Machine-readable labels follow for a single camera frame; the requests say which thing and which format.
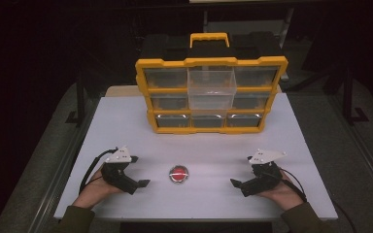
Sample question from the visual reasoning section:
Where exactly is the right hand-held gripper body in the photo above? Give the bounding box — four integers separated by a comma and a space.
239, 148, 288, 198

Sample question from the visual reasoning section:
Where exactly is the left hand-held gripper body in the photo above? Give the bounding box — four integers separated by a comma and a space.
100, 146, 141, 196

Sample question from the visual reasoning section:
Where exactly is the small red round tin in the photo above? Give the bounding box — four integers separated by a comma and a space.
168, 164, 189, 184

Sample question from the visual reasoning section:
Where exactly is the large clear plastic drawer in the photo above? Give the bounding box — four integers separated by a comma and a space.
186, 66, 238, 111

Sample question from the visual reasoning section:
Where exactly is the person's right hand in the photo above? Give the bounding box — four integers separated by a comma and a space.
256, 170, 306, 212

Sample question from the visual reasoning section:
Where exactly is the person's left hand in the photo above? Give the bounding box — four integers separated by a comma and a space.
72, 168, 124, 210

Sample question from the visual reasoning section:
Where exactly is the grid of small clear drawers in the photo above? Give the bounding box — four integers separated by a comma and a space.
143, 67, 280, 129

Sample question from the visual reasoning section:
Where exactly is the black metal stand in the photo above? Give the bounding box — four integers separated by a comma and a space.
340, 61, 370, 126
65, 69, 90, 128

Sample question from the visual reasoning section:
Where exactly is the yellow black drawer cabinet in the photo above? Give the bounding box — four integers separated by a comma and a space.
134, 31, 289, 136

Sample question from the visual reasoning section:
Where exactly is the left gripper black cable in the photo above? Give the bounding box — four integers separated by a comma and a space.
78, 147, 119, 196

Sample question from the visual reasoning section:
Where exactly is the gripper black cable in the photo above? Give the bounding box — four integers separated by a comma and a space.
277, 167, 357, 233
78, 147, 119, 196

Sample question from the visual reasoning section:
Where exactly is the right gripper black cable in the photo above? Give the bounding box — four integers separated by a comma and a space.
277, 167, 357, 233

